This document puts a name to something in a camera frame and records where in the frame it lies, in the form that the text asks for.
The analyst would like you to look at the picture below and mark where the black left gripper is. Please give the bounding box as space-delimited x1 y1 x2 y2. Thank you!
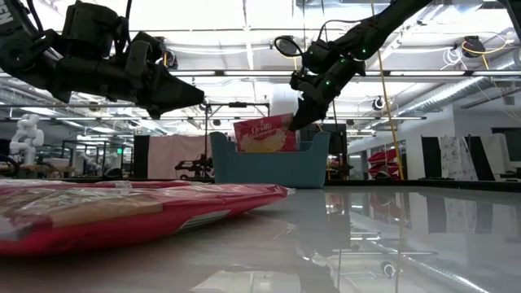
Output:
56 40 205 120

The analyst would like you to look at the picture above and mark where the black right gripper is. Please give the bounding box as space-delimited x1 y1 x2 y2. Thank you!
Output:
287 60 366 133

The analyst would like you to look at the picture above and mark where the red popcorn bag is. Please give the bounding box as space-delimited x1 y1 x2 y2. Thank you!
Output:
0 182 295 257
233 112 301 154

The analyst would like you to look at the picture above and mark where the white pillar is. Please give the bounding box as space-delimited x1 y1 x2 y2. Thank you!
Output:
269 83 302 119

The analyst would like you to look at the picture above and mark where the pink fabric partition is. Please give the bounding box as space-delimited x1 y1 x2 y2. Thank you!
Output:
147 133 212 180

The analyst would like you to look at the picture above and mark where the black standing panel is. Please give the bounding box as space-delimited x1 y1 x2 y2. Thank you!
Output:
421 136 443 179
133 134 151 179
465 134 497 181

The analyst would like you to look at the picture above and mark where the grey horizontal pipe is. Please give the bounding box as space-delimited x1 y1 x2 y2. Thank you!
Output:
0 103 175 110

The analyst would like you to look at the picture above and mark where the teal plastic basket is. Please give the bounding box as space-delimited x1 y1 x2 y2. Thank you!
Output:
210 130 331 189

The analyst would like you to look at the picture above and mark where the long light bar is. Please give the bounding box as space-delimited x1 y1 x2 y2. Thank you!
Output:
166 69 521 78

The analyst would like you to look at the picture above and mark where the white humanoid robot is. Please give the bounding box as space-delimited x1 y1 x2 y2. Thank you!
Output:
8 113 45 166

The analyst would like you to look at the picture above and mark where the white patterned cloth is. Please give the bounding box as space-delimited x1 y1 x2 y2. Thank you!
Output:
438 135 478 181

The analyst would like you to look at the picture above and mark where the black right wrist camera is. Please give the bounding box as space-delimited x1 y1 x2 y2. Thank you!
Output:
289 69 307 92

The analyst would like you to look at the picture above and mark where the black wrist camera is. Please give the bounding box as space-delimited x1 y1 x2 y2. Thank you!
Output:
136 31 166 66
289 69 307 92

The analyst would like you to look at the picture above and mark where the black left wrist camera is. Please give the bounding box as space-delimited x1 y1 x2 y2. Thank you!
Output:
136 31 166 66

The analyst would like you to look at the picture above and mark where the yellow hanging cable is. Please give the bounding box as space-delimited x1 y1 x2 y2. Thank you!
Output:
376 48 405 181

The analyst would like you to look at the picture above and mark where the thin black hanging cable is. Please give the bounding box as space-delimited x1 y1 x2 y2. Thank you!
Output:
301 0 309 123

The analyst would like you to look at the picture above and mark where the black wall screen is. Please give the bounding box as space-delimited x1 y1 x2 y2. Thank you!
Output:
491 126 521 162

